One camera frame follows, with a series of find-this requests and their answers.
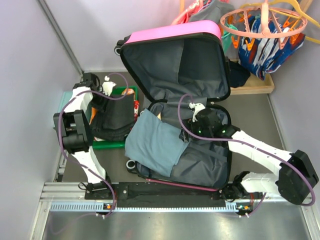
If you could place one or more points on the orange white tie-dye garment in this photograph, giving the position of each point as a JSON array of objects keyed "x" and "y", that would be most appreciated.
[{"x": 115, "y": 93}]

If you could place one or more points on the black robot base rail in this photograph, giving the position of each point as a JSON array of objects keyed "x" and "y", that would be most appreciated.
[{"x": 157, "y": 195}]

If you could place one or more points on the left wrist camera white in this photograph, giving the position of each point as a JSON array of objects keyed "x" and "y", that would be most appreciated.
[{"x": 107, "y": 86}]

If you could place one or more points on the blue white patterned garment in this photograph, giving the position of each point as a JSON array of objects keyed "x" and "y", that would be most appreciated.
[{"x": 265, "y": 56}]

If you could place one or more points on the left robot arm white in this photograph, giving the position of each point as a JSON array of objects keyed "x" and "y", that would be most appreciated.
[{"x": 75, "y": 136}]

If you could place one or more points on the pink hard-shell suitcase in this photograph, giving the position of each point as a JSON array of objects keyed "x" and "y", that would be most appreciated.
[{"x": 174, "y": 66}]

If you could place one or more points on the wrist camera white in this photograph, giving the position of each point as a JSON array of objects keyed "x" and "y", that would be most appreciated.
[
  {"x": 107, "y": 86},
  {"x": 196, "y": 107}
]

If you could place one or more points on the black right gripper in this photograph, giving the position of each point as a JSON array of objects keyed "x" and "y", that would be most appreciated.
[{"x": 189, "y": 125}]

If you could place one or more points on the pink round clip hanger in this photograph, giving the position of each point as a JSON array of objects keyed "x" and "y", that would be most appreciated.
[{"x": 269, "y": 25}]

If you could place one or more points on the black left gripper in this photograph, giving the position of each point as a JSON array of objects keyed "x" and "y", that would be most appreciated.
[{"x": 101, "y": 107}]

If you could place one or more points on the light blue metal box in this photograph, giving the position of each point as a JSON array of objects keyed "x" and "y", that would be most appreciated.
[{"x": 66, "y": 96}]

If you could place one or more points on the yellow clothes hanger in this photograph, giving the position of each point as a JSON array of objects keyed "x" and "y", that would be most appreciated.
[{"x": 296, "y": 9}]

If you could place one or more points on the coral pink patterned garment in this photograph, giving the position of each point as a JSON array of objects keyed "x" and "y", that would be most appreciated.
[{"x": 191, "y": 10}]

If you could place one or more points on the red poppy floral garment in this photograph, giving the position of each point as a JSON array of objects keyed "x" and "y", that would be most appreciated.
[{"x": 136, "y": 105}]

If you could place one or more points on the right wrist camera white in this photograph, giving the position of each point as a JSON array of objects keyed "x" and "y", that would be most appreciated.
[{"x": 196, "y": 107}]

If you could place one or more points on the black denim garment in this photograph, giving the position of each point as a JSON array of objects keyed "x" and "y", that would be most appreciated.
[{"x": 114, "y": 121}]

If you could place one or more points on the teal green garment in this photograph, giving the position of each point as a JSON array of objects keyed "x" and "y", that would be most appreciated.
[{"x": 226, "y": 39}]

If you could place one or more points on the grey hanging garment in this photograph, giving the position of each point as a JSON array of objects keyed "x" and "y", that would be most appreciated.
[{"x": 213, "y": 12}]

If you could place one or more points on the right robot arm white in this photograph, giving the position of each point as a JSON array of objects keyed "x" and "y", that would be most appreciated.
[{"x": 291, "y": 174}]

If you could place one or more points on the green plastic tray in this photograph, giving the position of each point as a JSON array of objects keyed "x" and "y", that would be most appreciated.
[{"x": 102, "y": 144}]

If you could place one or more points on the dark navy folded garment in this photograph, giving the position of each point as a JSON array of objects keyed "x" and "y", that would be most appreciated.
[{"x": 238, "y": 75}]

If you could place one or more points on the light blue grey garment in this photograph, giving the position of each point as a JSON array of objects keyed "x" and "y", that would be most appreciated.
[{"x": 154, "y": 144}]

